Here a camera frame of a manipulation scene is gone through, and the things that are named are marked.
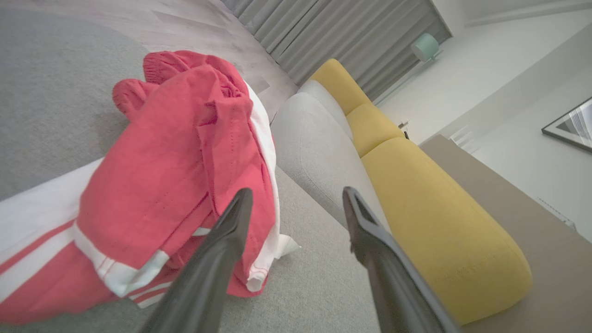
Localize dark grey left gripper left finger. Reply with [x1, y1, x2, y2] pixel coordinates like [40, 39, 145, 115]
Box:
[139, 188, 254, 333]

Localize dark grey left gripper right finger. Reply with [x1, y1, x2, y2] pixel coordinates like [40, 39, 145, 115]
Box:
[342, 186, 463, 333]

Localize red shorts with white stripe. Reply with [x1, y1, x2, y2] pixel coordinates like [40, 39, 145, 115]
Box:
[112, 50, 301, 297]

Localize beige wooden partition panel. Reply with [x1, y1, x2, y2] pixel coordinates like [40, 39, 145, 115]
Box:
[419, 134, 592, 333]

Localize light grey sofa seat cushion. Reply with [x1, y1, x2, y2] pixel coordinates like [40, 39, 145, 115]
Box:
[271, 92, 391, 232]
[298, 80, 355, 139]

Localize short yellow sofa back cushion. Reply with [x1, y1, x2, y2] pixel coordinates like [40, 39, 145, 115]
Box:
[346, 103, 406, 158]
[309, 59, 371, 116]

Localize white slatted rack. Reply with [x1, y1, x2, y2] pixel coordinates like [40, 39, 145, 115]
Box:
[450, 124, 481, 154]

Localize flat white electronic device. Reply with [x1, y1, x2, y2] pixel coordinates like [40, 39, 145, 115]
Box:
[536, 197, 579, 232]

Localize mint green floor lamp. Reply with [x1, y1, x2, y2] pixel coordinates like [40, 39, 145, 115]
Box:
[372, 32, 444, 106]

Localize large grey sofa seat cushion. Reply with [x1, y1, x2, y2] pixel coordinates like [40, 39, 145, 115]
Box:
[0, 9, 384, 333]

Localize grey pleated curtain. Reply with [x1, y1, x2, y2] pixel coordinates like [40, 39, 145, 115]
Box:
[220, 0, 452, 100]

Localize black framed wall picture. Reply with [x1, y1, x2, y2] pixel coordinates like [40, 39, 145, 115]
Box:
[541, 96, 592, 153]

